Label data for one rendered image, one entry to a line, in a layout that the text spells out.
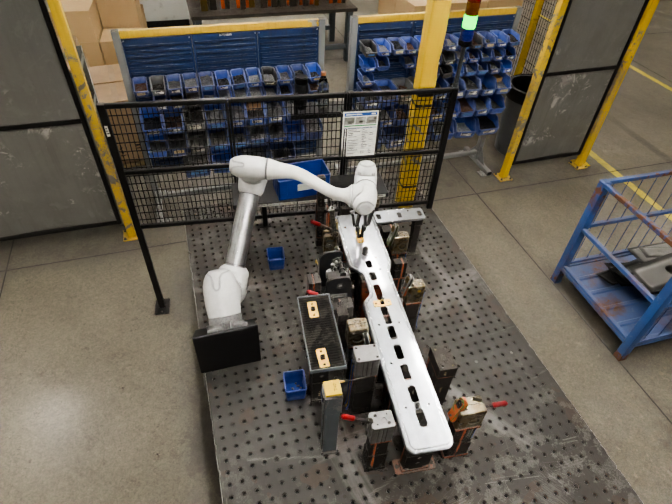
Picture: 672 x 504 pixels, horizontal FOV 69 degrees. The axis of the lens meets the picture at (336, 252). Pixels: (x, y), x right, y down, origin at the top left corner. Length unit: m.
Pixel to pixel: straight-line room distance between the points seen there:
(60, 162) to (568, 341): 3.77
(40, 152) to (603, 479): 3.75
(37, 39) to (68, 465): 2.44
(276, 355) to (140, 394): 1.13
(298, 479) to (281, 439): 0.18
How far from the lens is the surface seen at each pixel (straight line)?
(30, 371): 3.68
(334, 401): 1.84
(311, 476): 2.18
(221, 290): 2.28
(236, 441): 2.26
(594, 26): 4.86
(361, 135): 2.89
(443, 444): 1.96
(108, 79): 5.11
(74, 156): 3.93
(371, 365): 1.99
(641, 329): 3.66
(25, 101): 3.77
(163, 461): 3.07
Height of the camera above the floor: 2.72
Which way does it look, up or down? 43 degrees down
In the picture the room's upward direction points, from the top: 3 degrees clockwise
